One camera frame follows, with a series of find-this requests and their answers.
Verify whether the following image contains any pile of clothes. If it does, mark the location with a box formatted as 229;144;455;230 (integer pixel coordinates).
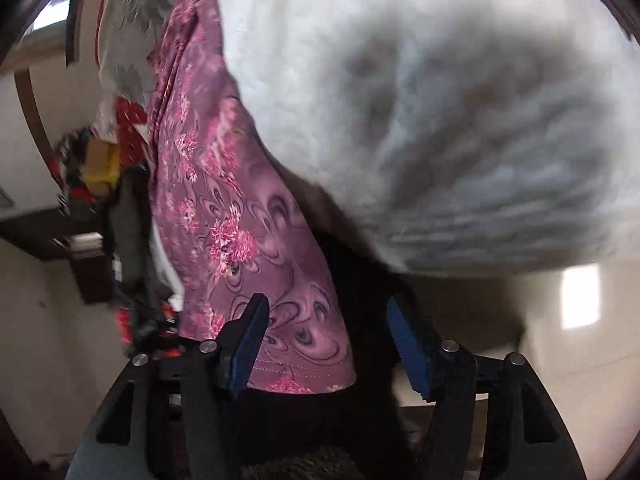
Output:
48;128;111;221

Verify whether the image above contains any red patterned quilt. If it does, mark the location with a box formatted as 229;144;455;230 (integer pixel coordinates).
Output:
96;0;151;167

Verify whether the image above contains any grey flower pillow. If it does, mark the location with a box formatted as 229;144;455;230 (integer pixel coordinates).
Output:
98;0;178;106

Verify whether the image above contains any dark green jacket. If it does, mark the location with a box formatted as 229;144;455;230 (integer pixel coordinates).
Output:
101;165;166;347

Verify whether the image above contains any yellow cardboard box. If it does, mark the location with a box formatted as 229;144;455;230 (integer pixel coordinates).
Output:
81;138;120;197

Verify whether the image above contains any purple floral shirt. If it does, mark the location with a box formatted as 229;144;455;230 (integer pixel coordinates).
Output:
148;0;356;394

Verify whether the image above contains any white quilted mattress cover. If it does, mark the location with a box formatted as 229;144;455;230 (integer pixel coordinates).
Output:
219;0;639;275

